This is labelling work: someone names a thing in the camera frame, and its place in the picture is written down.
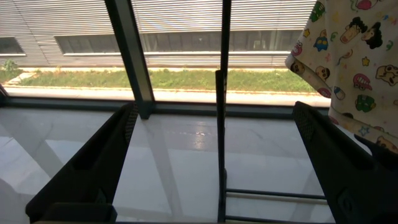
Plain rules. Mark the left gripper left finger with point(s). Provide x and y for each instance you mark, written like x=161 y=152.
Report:
x=90 y=177

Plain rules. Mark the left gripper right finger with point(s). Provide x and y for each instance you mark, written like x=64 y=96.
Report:
x=354 y=186

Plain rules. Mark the cream printed garment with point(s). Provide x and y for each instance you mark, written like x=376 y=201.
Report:
x=351 y=62

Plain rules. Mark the black clothes rack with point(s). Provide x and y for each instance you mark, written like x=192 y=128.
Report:
x=221 y=124

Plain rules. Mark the window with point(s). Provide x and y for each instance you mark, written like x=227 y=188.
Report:
x=130 y=62

